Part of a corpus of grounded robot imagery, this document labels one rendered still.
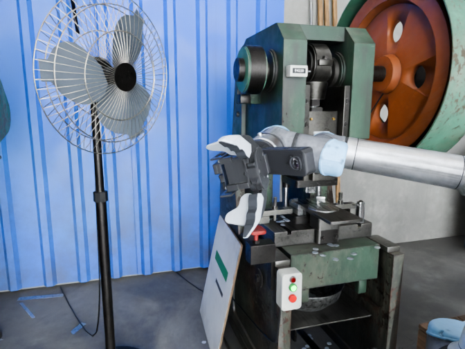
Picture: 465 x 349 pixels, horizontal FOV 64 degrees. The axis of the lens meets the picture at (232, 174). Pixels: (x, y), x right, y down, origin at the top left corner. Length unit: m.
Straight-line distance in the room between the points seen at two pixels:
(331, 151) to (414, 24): 1.06
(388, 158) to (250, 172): 0.38
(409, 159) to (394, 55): 0.97
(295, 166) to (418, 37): 1.19
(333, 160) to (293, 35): 0.80
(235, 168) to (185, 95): 1.98
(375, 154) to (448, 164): 0.15
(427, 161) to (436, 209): 2.94
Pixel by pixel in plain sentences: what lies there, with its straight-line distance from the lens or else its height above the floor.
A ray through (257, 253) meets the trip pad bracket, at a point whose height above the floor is 0.68.
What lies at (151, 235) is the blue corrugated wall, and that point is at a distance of 2.70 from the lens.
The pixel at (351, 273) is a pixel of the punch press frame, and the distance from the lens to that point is 1.60.
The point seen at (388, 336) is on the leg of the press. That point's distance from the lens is 1.76.
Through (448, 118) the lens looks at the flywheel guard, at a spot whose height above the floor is 1.15.
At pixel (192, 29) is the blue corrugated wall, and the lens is 2.64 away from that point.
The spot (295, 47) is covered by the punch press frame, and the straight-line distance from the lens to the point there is 1.45.
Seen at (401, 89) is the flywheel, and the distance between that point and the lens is 1.75.
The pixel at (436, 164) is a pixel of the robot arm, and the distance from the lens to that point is 0.91.
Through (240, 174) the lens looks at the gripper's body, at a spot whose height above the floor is 1.08.
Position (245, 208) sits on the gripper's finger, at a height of 1.03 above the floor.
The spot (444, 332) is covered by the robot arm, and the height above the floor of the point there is 0.68.
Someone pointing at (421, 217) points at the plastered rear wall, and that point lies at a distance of 3.73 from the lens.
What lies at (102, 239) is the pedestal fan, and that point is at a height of 0.65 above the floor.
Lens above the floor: 1.19
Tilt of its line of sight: 10 degrees down
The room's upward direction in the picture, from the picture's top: straight up
